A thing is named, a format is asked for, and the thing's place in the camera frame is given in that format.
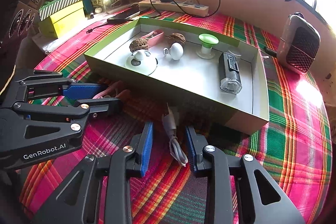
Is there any brown walnut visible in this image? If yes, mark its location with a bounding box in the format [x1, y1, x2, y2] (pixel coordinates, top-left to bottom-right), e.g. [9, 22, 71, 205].
[168, 33, 186, 46]
[129, 38, 149, 52]

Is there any white panda face gadget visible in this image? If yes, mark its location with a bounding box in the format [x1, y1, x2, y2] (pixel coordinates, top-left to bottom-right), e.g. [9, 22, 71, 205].
[125, 50, 158, 76]

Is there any striped green white box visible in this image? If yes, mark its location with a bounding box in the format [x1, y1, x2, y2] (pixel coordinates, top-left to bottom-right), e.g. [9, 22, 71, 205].
[39, 0, 82, 21]

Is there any small silver black heater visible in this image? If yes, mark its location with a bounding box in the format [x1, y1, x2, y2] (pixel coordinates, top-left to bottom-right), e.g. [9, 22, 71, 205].
[276, 12, 321, 75]

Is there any pink green plaid bedsheet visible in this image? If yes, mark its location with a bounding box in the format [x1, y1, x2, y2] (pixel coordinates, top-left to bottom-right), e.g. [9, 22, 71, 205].
[19, 7, 333, 224]

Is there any small clear round jar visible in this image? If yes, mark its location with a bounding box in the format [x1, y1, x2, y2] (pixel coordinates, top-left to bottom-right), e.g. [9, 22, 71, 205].
[228, 48, 241, 58]

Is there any black smartphone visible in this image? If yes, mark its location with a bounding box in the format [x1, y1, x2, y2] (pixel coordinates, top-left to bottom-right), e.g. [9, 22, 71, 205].
[106, 6, 141, 24]

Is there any green top white stand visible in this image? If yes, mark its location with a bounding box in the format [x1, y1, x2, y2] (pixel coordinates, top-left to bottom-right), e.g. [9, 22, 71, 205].
[196, 34, 219, 60]

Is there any white power strip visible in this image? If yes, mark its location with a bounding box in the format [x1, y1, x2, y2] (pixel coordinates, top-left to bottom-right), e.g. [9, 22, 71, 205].
[138, 0, 209, 16]

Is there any grey usb cable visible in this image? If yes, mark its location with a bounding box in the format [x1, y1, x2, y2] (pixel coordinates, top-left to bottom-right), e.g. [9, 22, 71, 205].
[161, 104, 189, 167]

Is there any pink carabiner clip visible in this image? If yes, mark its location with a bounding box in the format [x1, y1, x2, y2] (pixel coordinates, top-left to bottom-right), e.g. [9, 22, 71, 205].
[93, 81, 130, 101]

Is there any black speaker box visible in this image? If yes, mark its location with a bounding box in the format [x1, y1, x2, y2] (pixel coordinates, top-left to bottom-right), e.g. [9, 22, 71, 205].
[1, 0, 43, 60]

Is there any pink clip with green insert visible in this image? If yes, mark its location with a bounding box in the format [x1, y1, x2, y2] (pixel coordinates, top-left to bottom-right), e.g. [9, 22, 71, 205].
[142, 30, 165, 48]

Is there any shallow green white cardboard box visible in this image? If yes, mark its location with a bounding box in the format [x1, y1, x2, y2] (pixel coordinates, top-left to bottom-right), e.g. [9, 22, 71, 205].
[84, 18, 269, 135]

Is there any small white egg gadget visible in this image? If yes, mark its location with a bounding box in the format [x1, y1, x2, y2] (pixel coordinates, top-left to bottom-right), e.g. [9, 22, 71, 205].
[163, 43, 184, 61]

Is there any yellow box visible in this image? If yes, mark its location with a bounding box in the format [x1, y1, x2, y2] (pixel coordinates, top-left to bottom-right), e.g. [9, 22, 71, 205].
[39, 1, 86, 38]

